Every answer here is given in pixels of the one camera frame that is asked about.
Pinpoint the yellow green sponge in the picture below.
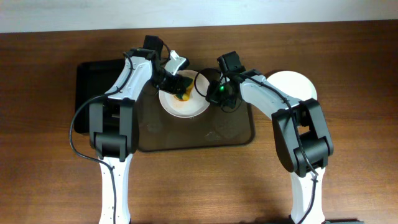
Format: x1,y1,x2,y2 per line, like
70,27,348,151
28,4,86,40
174,77,193,101

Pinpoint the white plate with orange stain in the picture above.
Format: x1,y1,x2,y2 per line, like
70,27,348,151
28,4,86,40
159,70,210,118

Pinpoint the pale green plate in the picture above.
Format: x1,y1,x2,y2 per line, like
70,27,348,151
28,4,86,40
267,71,318,101

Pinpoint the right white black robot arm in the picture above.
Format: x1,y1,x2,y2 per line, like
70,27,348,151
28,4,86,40
205,70,334,223

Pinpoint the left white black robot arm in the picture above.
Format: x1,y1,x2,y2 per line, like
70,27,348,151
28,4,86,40
88,49,193,223

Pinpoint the large brown tray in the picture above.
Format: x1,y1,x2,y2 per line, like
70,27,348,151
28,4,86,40
136,83,255,152

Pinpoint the dark base plate corner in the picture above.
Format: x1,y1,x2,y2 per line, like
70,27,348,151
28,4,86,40
323,220,365,224

